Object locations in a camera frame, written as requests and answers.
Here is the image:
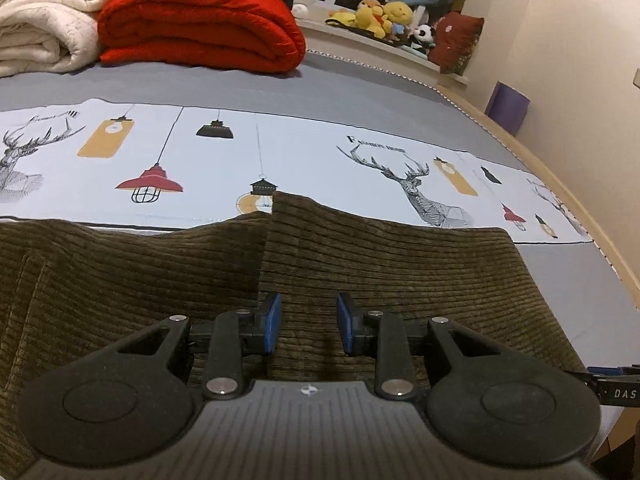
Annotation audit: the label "dark olive corduroy pants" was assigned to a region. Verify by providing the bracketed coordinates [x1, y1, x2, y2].
[1, 193, 582, 479]

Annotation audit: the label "grey printed bed sheet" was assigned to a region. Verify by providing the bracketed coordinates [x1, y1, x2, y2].
[0, 49, 640, 466]

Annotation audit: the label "purple rolled yoga mat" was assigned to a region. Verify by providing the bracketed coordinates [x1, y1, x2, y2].
[485, 81, 530, 136]

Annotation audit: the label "panda plush toy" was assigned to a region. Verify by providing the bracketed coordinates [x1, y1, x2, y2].
[409, 24, 435, 55]

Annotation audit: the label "dark red cushion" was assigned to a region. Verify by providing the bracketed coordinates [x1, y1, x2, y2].
[427, 12, 485, 75]

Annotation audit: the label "yellow bear plush toy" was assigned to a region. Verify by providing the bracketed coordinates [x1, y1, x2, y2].
[324, 0, 413, 46]

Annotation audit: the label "red folded quilt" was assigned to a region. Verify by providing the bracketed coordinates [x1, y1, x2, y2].
[98, 0, 307, 74]

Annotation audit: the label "cream folded fleece blanket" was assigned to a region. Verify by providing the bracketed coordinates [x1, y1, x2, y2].
[1, 0, 108, 77]

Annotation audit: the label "wooden bed frame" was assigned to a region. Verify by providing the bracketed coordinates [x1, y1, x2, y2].
[439, 84, 640, 456]

